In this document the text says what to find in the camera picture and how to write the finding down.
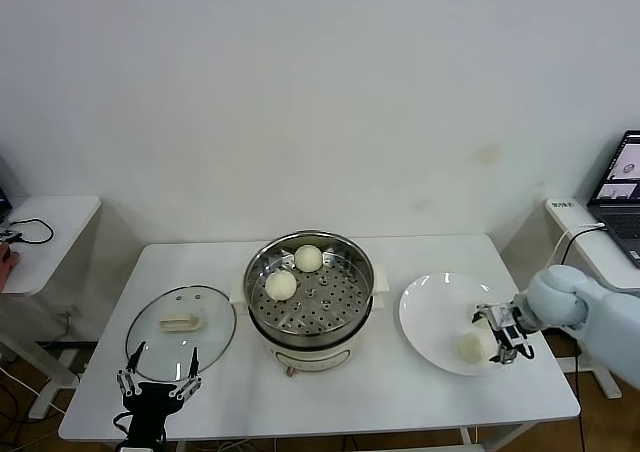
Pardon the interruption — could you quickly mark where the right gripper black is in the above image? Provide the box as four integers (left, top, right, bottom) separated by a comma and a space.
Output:
472, 297, 541, 366

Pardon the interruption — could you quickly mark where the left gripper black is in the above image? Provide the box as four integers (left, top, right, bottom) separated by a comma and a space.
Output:
115, 340, 204, 442

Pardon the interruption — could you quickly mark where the round glass lid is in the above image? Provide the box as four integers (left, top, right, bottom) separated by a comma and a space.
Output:
125, 284, 237, 383

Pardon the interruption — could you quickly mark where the perforated steel steamer basket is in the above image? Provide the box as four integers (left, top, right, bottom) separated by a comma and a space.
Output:
229, 230, 391, 346

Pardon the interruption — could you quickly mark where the person hand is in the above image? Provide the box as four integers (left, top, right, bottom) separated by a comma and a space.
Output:
0, 245, 22, 293

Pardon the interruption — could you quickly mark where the white round plate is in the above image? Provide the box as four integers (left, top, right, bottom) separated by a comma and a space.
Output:
398, 271, 520, 377

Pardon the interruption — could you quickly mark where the white side table with laptop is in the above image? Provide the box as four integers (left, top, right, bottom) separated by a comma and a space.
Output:
499, 196, 640, 401

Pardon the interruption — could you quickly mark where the cream electric cooker base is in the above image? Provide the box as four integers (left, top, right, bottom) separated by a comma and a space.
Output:
230, 271, 389, 376

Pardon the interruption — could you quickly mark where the open grey laptop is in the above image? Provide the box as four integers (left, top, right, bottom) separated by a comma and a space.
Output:
587, 130, 640, 268

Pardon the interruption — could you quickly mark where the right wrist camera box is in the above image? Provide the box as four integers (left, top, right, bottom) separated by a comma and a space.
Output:
491, 307, 524, 347

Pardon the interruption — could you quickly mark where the white laptop cable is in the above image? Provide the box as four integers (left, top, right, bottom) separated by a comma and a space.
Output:
551, 223, 609, 269

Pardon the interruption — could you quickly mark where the white side table with cable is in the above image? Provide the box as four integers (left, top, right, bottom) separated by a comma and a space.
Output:
0, 194, 146, 419

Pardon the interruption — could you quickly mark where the black looped desk cable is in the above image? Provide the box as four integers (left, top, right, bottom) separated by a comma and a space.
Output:
7, 216, 55, 246

